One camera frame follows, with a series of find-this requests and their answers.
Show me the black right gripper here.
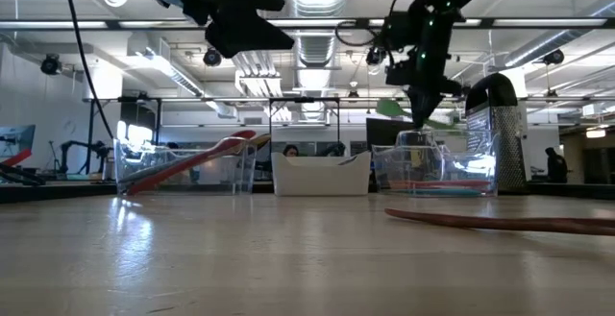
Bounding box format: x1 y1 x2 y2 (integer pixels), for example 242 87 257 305
407 8 463 130

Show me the green silicone spatula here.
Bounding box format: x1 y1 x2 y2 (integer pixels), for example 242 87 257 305
376 98 458 131

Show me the pink silicone spatula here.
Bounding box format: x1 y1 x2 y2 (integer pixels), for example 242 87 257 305
387 179 492 190

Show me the teal silicone spatula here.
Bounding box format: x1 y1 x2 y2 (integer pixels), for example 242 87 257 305
396 188 483 198

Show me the dark wooden spoon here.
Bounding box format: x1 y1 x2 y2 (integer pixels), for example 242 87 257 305
383 207 615 237

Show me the red slotted silicone spoon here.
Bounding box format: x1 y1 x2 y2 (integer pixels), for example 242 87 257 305
125 130 258 196

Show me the black ceiling spotlight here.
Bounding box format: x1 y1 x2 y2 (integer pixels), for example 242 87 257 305
40 54 62 76
203 46 223 67
365 46 386 66
542 48 566 66

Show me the black computer monitor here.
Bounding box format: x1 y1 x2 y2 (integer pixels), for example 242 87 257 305
365 117 420 152

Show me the clear plastic bin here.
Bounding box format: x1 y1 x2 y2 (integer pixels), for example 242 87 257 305
372 129 501 198
112 135 257 197

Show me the metal box grater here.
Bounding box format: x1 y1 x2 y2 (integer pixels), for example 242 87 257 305
464 72 529 193

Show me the white plastic bin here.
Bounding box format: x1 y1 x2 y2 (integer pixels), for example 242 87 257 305
271 151 373 197

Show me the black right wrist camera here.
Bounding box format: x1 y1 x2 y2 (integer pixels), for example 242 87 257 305
383 59 418 87

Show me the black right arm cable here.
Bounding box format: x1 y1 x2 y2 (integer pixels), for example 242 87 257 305
334 19 385 48

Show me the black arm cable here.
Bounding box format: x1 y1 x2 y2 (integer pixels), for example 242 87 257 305
334 19 385 48
60 0 115 139

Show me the black rig frame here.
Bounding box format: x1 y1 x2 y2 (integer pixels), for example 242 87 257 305
0 16 615 31

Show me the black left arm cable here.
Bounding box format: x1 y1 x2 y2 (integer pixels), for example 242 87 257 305
60 0 115 139

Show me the black background frame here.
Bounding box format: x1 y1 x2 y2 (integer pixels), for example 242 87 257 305
85 95 342 176

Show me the wall-mounted display screen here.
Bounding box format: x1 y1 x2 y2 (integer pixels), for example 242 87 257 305
0 124 37 158

